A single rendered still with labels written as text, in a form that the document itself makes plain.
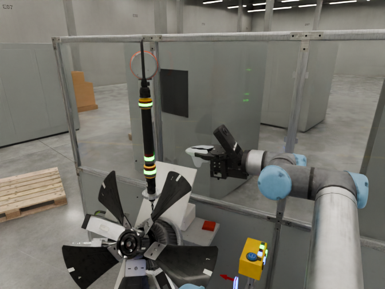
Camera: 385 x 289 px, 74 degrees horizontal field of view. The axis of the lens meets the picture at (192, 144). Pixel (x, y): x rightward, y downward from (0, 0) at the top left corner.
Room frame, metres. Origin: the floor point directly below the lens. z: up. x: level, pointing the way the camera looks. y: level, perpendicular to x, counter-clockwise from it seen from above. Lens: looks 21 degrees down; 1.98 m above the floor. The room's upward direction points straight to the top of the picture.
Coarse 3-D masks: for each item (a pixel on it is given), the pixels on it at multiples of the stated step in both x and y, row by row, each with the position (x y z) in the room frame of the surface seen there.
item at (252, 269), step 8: (248, 240) 1.02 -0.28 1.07; (256, 240) 1.02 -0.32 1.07; (248, 248) 0.96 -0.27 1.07; (256, 248) 0.96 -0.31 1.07; (264, 248) 0.96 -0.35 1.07; (264, 256) 0.93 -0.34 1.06; (240, 264) 0.90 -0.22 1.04; (248, 264) 0.88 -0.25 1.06; (256, 264) 0.87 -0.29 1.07; (240, 272) 0.90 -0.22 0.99; (248, 272) 0.88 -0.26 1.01; (256, 272) 0.87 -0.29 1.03
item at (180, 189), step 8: (168, 176) 1.08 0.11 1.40; (176, 176) 1.02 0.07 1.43; (168, 184) 1.03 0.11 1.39; (176, 184) 0.98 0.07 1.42; (184, 184) 0.95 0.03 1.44; (168, 192) 0.97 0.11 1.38; (176, 192) 0.93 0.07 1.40; (184, 192) 0.91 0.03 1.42; (160, 200) 0.98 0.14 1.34; (168, 200) 0.93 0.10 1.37; (176, 200) 0.90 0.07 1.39; (160, 208) 0.92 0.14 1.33; (152, 216) 0.93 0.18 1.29
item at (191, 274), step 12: (168, 252) 0.82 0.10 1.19; (180, 252) 0.81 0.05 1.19; (192, 252) 0.81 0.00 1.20; (204, 252) 0.80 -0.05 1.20; (216, 252) 0.80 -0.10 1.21; (168, 264) 0.76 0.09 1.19; (180, 264) 0.76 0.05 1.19; (192, 264) 0.75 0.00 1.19; (204, 264) 0.75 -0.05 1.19; (168, 276) 0.72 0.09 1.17; (180, 276) 0.71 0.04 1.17; (192, 276) 0.71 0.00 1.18; (204, 276) 0.71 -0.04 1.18
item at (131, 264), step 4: (128, 260) 0.82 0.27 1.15; (132, 260) 0.82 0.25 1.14; (136, 260) 0.83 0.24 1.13; (140, 260) 0.84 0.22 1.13; (144, 260) 0.84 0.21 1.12; (128, 264) 0.81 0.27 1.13; (132, 264) 0.81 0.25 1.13; (136, 264) 0.82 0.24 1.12; (140, 264) 0.83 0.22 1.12; (144, 264) 0.83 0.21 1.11; (132, 268) 0.80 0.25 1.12; (140, 268) 0.82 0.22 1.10; (144, 268) 0.82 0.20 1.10; (128, 272) 0.79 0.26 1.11; (132, 272) 0.79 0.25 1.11; (136, 272) 0.80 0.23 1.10; (140, 272) 0.81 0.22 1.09; (144, 272) 0.81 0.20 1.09; (128, 276) 0.78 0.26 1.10
